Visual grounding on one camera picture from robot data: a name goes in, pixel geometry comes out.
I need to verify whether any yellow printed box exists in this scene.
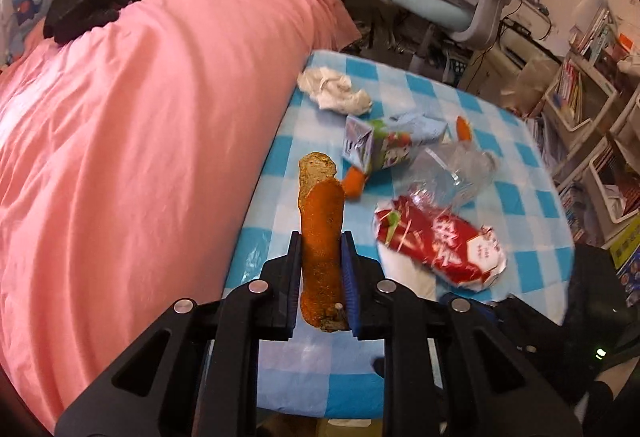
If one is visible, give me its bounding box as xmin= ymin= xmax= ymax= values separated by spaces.
xmin=607 ymin=219 xmax=640 ymax=288

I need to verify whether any white printer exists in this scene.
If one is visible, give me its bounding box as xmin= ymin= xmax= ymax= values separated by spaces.
xmin=500 ymin=24 xmax=561 ymax=68

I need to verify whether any long orange peel strip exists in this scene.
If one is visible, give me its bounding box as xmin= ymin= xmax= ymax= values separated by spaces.
xmin=297 ymin=152 xmax=347 ymax=333

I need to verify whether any red snack bag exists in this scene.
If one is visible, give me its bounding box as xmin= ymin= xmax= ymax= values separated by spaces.
xmin=375 ymin=196 xmax=507 ymax=290

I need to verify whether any light blue face mask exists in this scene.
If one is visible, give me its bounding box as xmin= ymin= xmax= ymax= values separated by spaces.
xmin=390 ymin=112 xmax=448 ymax=145

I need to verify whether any pile of books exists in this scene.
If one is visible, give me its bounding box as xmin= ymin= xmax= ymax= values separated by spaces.
xmin=557 ymin=182 xmax=591 ymax=243

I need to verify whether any large crumpled white tissue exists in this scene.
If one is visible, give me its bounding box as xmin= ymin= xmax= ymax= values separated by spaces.
xmin=298 ymin=66 xmax=373 ymax=113

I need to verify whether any pink blanket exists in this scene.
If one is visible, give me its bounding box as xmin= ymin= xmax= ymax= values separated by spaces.
xmin=0 ymin=0 xmax=361 ymax=433

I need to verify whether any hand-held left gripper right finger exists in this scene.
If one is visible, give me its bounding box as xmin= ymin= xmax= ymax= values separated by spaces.
xmin=340 ymin=231 xmax=583 ymax=437

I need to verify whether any juice carton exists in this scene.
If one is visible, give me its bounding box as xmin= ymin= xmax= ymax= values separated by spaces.
xmin=341 ymin=114 xmax=416 ymax=173

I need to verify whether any clear plastic bag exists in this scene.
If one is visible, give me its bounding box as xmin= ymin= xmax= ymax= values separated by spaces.
xmin=500 ymin=54 xmax=561 ymax=115

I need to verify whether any blue checked tablecloth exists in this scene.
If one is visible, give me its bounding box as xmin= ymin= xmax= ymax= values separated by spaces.
xmin=222 ymin=50 xmax=576 ymax=420

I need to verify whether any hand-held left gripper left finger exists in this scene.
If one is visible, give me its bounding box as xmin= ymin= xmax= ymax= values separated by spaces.
xmin=54 ymin=231 xmax=304 ymax=437

